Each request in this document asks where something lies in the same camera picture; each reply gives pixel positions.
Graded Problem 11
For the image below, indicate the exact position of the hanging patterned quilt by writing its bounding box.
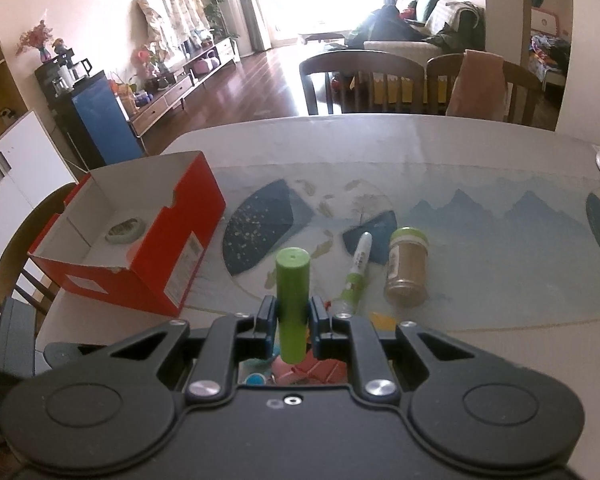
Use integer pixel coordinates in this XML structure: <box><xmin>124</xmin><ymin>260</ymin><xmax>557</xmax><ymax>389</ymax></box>
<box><xmin>137</xmin><ymin>0</ymin><xmax>209</xmax><ymax>54</ymax></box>

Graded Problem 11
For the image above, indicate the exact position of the beige sofa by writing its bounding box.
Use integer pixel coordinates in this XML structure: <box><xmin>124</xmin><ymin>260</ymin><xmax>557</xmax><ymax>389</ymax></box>
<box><xmin>364</xmin><ymin>0</ymin><xmax>487</xmax><ymax>64</ymax></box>

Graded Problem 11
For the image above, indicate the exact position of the brown wooden dining chair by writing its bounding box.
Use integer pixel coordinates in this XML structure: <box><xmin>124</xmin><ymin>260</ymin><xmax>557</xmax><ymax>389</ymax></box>
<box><xmin>0</xmin><ymin>182</ymin><xmax>81</xmax><ymax>322</ymax></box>
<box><xmin>426</xmin><ymin>53</ymin><xmax>544</xmax><ymax>126</ymax></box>

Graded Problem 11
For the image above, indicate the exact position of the green cylinder tube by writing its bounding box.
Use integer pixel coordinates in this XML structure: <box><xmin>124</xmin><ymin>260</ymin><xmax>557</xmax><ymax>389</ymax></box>
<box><xmin>274</xmin><ymin>247</ymin><xmax>312</xmax><ymax>366</ymax></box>

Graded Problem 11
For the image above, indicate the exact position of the white and green glue pen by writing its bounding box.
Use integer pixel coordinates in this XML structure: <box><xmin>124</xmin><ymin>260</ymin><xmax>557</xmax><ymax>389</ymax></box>
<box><xmin>337</xmin><ymin>232</ymin><xmax>374</xmax><ymax>319</ymax></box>

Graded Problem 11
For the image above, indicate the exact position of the pink flower vase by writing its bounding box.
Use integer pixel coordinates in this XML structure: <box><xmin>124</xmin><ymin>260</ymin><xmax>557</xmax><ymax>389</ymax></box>
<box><xmin>15</xmin><ymin>19</ymin><xmax>54</xmax><ymax>64</ymax></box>

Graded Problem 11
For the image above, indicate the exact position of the printed blue table mat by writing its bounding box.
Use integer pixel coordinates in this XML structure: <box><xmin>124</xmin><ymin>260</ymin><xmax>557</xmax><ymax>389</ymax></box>
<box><xmin>200</xmin><ymin>159</ymin><xmax>600</xmax><ymax>335</ymax></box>

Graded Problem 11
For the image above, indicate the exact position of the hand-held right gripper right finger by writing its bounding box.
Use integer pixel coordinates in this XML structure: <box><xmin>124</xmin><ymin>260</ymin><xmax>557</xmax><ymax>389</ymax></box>
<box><xmin>307</xmin><ymin>297</ymin><xmax>482</xmax><ymax>404</ymax></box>

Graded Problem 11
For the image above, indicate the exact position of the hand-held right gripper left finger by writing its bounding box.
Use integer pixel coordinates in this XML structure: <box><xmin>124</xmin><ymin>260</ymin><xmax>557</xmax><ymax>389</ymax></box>
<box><xmin>102</xmin><ymin>295</ymin><xmax>281</xmax><ymax>402</ymax></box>

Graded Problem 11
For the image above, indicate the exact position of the pale green tape roll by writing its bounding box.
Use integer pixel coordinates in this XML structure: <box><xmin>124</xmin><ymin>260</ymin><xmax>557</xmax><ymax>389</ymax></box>
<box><xmin>105</xmin><ymin>217</ymin><xmax>146</xmax><ymax>245</ymax></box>

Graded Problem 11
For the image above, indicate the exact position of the white cabinet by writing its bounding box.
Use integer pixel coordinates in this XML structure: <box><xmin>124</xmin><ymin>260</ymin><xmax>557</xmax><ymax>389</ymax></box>
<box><xmin>0</xmin><ymin>109</ymin><xmax>79</xmax><ymax>377</ymax></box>

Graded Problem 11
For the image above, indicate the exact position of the white standing air conditioner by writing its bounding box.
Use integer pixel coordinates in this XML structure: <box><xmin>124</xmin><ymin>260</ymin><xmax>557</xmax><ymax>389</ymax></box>
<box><xmin>207</xmin><ymin>0</ymin><xmax>254</xmax><ymax>59</ymax></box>

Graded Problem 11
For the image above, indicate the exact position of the dark wooden dining chair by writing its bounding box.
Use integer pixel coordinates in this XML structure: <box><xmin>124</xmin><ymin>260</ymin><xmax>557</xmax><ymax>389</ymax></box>
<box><xmin>298</xmin><ymin>51</ymin><xmax>426</xmax><ymax>115</ymax></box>

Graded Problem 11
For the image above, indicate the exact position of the pink framed bed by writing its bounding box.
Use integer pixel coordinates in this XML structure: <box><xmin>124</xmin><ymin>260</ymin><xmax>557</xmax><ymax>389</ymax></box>
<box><xmin>529</xmin><ymin>7</ymin><xmax>571</xmax><ymax>92</ymax></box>

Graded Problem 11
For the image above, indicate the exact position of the red cardboard shoe box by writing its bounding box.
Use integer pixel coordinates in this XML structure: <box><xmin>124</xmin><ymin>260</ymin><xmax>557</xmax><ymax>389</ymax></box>
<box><xmin>27</xmin><ymin>151</ymin><xmax>227</xmax><ymax>317</ymax></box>

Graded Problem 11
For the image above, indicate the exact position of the low coffee table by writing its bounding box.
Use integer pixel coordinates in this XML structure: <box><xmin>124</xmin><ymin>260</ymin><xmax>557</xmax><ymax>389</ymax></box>
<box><xmin>297</xmin><ymin>32</ymin><xmax>346</xmax><ymax>46</ymax></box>

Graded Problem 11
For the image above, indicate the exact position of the yellow block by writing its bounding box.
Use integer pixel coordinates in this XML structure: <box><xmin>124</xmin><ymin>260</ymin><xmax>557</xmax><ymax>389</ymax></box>
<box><xmin>369</xmin><ymin>312</ymin><xmax>396</xmax><ymax>334</ymax></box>

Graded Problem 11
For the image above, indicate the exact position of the low wooden TV stand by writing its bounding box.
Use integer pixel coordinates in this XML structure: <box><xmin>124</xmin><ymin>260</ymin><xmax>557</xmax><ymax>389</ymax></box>
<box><xmin>129</xmin><ymin>37</ymin><xmax>241</xmax><ymax>139</ymax></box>

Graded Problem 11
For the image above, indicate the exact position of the black cabinet with blue front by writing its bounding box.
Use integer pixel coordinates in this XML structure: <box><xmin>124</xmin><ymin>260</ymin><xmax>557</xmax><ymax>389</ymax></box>
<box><xmin>34</xmin><ymin>67</ymin><xmax>146</xmax><ymax>171</ymax></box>

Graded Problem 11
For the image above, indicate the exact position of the pink toy figure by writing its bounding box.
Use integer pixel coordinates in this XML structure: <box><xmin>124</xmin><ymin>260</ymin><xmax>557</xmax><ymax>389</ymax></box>
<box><xmin>271</xmin><ymin>346</ymin><xmax>349</xmax><ymax>386</ymax></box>

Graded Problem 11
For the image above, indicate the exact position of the jar of brown powder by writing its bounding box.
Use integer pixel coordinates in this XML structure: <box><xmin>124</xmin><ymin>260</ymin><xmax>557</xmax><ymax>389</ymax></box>
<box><xmin>383</xmin><ymin>227</ymin><xmax>430</xmax><ymax>306</ymax></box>

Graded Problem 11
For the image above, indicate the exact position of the pink towel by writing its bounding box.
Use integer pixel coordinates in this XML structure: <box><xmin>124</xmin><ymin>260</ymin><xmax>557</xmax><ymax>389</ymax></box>
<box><xmin>445</xmin><ymin>49</ymin><xmax>509</xmax><ymax>122</ymax></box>

